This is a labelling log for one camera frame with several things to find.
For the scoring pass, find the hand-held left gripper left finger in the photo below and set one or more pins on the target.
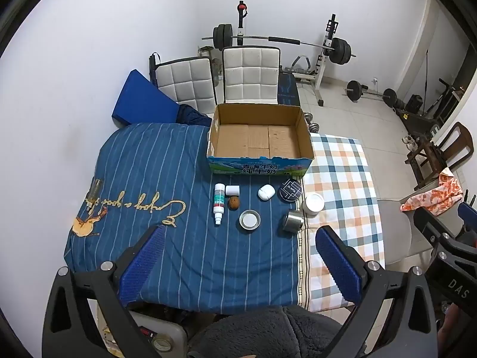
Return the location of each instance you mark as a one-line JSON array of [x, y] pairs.
[[143, 264]]

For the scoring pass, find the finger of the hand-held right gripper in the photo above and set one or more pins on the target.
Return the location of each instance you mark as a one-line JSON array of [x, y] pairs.
[[428, 225], [467, 210]]

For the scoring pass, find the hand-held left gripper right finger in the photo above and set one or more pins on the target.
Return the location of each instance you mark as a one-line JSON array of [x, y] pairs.
[[339, 268]]

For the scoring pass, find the steel round tin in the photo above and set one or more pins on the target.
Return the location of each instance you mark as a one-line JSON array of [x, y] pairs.
[[293, 222]]

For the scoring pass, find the white round jar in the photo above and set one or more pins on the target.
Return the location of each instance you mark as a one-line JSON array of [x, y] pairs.
[[313, 204]]

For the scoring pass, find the black round compact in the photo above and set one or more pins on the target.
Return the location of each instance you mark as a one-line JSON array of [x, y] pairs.
[[290, 191]]

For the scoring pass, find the white spray bottle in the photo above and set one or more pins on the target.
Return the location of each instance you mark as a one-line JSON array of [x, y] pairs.
[[219, 201]]

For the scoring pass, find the shallow silver tin lid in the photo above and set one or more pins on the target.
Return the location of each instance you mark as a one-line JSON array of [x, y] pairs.
[[249, 220]]

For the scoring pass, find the white earbud case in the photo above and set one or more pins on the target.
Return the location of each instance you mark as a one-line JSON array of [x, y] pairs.
[[266, 192]]

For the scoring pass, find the brown walnut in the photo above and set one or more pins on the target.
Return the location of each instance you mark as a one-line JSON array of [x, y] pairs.
[[234, 203]]

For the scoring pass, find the small white cap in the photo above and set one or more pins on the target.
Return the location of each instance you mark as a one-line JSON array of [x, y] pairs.
[[231, 190]]

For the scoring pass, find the cardboard box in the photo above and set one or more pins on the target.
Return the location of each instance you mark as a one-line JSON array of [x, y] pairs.
[[257, 138]]

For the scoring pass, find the orange floral cloth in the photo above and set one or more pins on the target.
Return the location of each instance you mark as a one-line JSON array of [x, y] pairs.
[[436, 194]]

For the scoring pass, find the grey chair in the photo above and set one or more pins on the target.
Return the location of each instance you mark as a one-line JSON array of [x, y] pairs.
[[395, 231]]

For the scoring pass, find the beige plastic case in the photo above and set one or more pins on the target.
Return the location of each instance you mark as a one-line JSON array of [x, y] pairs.
[[164, 326]]

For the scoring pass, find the dark wooden chair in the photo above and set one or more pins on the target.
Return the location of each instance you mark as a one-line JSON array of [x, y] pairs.
[[428, 156]]

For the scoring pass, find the clear tape roll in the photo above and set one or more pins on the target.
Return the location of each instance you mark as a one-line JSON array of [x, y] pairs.
[[163, 344]]

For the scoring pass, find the white shoe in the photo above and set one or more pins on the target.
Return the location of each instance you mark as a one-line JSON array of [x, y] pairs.
[[410, 141]]

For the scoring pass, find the plaid bed sheet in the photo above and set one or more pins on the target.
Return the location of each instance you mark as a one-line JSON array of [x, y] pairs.
[[343, 179]]

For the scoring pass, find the grey fleece clothing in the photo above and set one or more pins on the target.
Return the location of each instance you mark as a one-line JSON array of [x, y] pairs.
[[261, 332]]

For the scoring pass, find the blue striped blanket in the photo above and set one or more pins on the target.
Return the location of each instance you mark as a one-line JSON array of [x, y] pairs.
[[167, 156]]

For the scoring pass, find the black exercise machine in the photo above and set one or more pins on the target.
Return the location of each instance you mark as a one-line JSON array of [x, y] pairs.
[[443, 97]]

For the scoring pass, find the black box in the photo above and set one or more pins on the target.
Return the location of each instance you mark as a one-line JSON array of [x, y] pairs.
[[414, 103]]

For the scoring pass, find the chrome dumbbell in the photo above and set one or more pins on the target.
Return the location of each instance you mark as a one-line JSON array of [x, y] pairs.
[[311, 121]]

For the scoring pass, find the short barbell with plates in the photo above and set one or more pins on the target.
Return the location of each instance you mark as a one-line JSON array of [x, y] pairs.
[[354, 90]]

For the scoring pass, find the dark blue cloth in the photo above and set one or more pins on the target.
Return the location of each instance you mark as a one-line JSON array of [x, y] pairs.
[[193, 116]]

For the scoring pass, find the blue foam cushion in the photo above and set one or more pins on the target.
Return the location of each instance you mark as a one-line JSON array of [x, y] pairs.
[[139, 97]]

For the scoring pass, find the dark weight bench pad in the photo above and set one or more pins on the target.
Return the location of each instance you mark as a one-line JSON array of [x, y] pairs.
[[287, 89]]

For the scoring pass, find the white quilted chair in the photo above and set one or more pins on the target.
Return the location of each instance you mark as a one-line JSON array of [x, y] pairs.
[[184, 80], [251, 74]]

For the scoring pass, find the white weight bench rack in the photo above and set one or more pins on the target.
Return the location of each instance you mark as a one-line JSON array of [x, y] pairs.
[[322, 63]]

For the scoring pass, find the black rod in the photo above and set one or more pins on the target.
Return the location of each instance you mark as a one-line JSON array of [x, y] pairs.
[[152, 67]]

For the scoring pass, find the long barbell with plates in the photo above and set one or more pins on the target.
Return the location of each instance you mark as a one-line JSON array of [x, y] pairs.
[[223, 35]]

